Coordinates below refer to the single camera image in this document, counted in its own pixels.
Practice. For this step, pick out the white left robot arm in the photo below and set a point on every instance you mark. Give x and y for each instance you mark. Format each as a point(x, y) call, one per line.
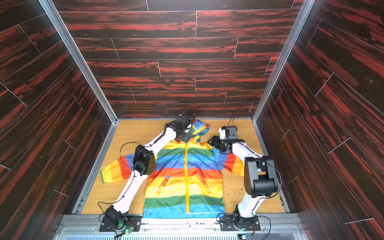
point(136, 168)

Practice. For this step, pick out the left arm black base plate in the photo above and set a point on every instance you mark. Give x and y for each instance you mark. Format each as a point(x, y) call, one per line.
point(125, 224)

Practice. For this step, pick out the aluminium corner post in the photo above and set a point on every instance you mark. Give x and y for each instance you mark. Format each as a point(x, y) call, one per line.
point(292, 38)
point(58, 23)

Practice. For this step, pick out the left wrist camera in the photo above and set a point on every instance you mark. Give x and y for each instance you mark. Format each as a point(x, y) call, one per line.
point(181, 123)

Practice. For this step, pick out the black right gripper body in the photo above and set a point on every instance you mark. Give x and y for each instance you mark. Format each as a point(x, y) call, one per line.
point(217, 142)

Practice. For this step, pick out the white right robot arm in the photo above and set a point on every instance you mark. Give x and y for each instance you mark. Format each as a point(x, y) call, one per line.
point(261, 181)

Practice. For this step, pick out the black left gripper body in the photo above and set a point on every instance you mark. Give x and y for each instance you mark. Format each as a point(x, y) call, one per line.
point(185, 137)

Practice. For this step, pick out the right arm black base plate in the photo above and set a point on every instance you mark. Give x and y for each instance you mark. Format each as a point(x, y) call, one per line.
point(229, 222)

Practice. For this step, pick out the rainbow striped hooded jacket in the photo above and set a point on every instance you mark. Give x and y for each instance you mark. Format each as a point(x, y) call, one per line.
point(188, 180)

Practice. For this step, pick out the aluminium corner post right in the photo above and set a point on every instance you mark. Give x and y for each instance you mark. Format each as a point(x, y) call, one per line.
point(292, 38)

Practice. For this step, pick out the aluminium left floor rail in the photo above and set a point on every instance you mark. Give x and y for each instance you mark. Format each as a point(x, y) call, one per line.
point(94, 173)

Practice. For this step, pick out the aluminium front frame rail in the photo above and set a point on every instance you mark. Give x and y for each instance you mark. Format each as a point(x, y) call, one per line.
point(273, 227)

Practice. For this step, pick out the aluminium corner post left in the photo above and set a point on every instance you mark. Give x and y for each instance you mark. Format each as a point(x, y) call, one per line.
point(58, 23)

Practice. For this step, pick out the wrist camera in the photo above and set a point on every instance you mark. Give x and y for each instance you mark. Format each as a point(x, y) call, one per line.
point(181, 123)
point(228, 133)

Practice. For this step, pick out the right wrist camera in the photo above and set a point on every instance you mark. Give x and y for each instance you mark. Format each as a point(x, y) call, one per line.
point(228, 133)

